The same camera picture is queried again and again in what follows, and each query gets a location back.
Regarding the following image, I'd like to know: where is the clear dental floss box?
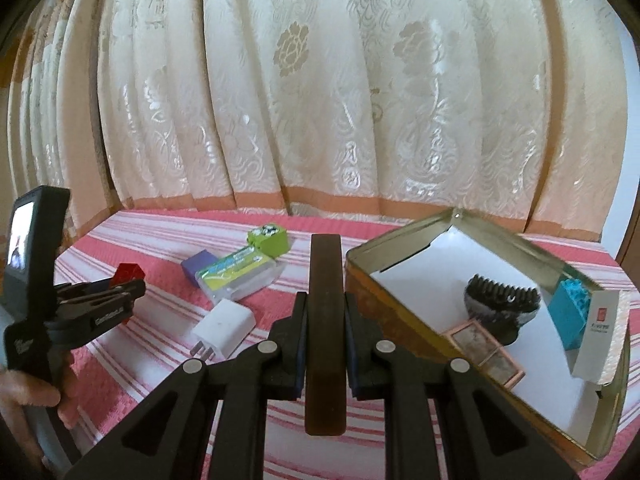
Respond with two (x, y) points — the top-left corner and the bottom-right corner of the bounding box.
(195, 246), (284, 304)

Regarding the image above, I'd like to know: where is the pink eyeshadow palette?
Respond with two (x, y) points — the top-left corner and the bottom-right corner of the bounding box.
(444, 320), (525, 390)

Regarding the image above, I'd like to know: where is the gold metal tin box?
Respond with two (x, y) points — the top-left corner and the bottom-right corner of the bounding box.
(346, 209), (639, 470)

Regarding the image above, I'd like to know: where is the blue cube block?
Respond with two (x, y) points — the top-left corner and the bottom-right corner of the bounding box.
(180, 249), (218, 287)

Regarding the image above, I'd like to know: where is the pink striped tablecloth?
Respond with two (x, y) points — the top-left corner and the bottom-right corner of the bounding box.
(55, 210), (639, 479)

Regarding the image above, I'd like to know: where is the wooden door with knob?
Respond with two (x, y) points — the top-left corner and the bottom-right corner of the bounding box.
(617, 220), (640, 286)

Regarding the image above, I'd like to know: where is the black scalp massager brush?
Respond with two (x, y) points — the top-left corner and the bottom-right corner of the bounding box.
(464, 274), (541, 346)

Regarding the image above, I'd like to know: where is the white paper tin liner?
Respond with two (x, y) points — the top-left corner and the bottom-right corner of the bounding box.
(371, 226), (599, 444)

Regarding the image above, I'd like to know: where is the white USB charger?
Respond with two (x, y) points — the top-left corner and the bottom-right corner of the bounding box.
(190, 299), (256, 361)

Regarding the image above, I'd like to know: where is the cream floral curtain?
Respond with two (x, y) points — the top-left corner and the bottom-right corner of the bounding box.
(1, 0), (628, 240)

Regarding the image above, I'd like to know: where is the brown wooden comb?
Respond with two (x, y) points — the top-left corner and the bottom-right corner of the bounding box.
(305, 234), (346, 437)

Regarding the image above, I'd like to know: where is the white card box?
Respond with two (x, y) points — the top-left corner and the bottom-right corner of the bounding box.
(572, 290), (631, 386)

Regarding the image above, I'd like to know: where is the green toy brick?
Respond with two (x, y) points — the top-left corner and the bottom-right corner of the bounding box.
(246, 223), (290, 259)

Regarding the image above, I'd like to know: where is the person left hand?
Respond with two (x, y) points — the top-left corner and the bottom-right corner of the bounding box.
(1, 351), (79, 472)

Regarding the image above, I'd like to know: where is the teal toy brick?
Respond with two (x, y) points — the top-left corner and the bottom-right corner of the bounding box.
(548, 278), (591, 351)

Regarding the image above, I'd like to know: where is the red toy brick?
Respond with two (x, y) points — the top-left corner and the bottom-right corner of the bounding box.
(110, 263), (146, 325)

